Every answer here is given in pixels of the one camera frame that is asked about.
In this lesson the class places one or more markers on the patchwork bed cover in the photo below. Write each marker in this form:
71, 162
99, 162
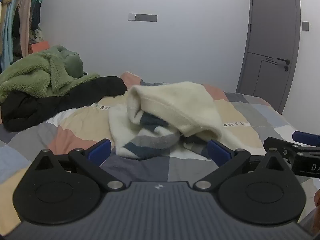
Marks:
75, 122

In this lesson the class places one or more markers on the light blue hanging garment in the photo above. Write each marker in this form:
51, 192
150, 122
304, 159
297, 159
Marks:
10, 30

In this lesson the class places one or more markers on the white and grey wall panel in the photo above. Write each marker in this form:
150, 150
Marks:
145, 17

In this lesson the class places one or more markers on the grey door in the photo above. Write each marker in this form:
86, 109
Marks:
270, 30

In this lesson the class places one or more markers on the pink hanging garment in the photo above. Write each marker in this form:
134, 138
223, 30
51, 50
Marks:
25, 17

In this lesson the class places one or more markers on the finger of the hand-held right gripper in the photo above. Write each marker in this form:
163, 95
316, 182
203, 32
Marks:
306, 138
280, 146

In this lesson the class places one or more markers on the green fleece jacket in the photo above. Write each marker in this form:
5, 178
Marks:
27, 72

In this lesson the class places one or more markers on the person's right hand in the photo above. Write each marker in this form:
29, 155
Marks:
317, 201

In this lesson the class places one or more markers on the cream striped fleece sweater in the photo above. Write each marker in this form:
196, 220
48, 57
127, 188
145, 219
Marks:
175, 102

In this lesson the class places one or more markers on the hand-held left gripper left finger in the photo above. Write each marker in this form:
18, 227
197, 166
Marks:
100, 150

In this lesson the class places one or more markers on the dark hanging garment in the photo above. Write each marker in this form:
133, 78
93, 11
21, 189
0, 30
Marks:
36, 15

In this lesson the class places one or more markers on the orange box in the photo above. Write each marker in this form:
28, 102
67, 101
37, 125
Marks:
40, 47

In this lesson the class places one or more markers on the grey wall switch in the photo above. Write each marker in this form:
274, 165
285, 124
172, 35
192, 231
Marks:
305, 26

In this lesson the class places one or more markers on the black jacket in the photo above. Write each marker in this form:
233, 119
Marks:
50, 105

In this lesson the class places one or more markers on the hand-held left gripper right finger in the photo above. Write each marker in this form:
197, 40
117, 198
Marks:
218, 152

